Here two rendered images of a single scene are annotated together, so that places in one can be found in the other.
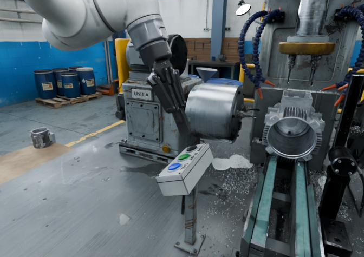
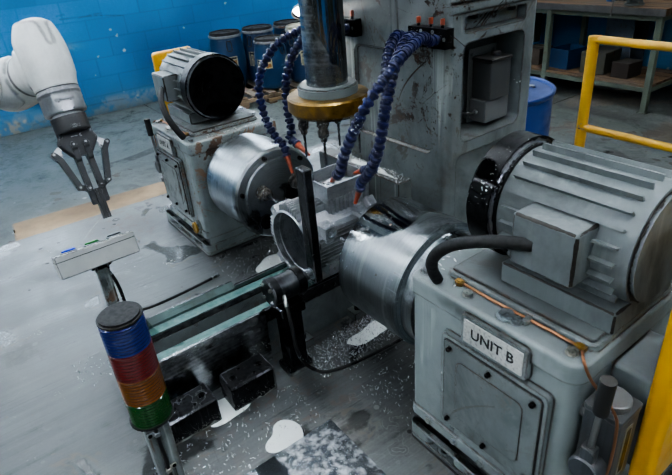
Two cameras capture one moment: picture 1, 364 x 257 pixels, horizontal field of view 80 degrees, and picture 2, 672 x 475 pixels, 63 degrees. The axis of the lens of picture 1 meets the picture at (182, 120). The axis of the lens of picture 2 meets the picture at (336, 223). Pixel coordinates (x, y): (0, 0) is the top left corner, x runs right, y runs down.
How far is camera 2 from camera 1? 1.07 m
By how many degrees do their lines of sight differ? 28
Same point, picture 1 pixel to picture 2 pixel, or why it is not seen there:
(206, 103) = (220, 171)
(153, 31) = (50, 106)
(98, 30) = (19, 97)
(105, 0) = (13, 72)
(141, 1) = (35, 76)
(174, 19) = not seen: outside the picture
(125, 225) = (88, 309)
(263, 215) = (165, 326)
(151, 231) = not seen: hidden behind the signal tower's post
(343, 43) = (434, 86)
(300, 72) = (396, 127)
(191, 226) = not seen: hidden behind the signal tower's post
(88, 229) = (56, 303)
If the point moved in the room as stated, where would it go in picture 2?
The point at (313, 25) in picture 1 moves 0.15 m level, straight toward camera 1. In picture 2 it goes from (311, 72) to (246, 87)
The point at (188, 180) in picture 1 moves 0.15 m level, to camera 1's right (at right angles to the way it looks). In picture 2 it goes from (67, 266) to (117, 280)
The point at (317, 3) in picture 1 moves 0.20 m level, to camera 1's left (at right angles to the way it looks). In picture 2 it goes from (308, 40) to (228, 39)
